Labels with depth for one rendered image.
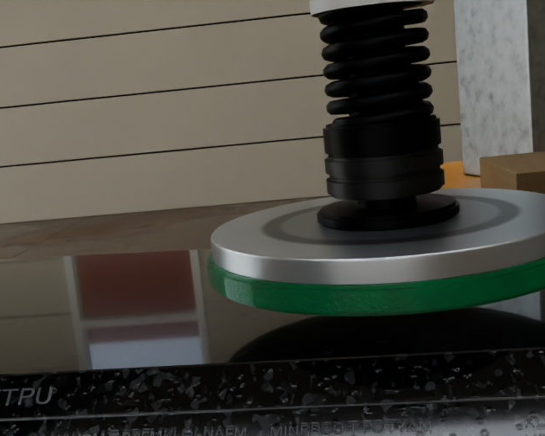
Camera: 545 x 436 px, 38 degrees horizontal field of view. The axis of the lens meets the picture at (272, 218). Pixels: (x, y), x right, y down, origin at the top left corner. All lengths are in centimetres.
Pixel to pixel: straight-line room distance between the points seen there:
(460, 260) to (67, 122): 661
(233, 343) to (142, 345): 5
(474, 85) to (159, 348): 94
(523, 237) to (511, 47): 85
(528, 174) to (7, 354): 67
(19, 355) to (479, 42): 97
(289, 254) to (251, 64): 618
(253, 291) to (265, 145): 618
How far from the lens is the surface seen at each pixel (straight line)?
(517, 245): 39
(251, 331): 47
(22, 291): 66
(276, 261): 39
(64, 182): 700
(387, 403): 40
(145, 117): 673
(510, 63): 124
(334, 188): 45
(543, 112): 122
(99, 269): 69
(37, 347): 50
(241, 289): 41
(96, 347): 48
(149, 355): 45
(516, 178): 98
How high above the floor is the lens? 96
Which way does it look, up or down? 10 degrees down
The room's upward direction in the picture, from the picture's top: 6 degrees counter-clockwise
